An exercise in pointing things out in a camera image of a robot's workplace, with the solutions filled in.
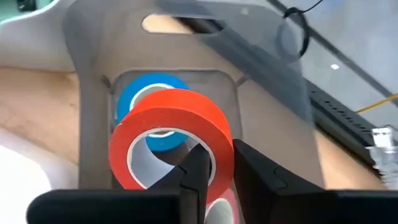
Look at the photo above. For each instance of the pink tape roll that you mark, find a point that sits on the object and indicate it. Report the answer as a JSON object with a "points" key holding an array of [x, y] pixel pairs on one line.
{"points": [[231, 202]]}

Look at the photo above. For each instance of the black aluminium table frame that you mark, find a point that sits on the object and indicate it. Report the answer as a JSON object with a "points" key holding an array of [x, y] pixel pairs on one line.
{"points": [[342, 141]]}

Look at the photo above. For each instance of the white plastic bin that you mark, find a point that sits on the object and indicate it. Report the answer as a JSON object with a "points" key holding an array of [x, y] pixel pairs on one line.
{"points": [[18, 186]]}

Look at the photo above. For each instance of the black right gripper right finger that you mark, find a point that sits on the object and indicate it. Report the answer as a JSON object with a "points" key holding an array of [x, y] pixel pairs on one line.
{"points": [[258, 180]]}

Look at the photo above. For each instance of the light blue tape roll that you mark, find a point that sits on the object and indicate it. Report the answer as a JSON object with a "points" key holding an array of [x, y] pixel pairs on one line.
{"points": [[133, 90]]}

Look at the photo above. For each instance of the red tape roll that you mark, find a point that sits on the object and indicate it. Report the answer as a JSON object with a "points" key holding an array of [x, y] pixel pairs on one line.
{"points": [[174, 105]]}

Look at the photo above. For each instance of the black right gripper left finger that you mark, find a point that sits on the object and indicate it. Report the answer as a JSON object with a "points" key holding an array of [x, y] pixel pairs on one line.
{"points": [[194, 177]]}

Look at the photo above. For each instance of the dark transparent plastic bin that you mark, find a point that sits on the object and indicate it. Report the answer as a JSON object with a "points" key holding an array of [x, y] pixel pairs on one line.
{"points": [[264, 124]]}

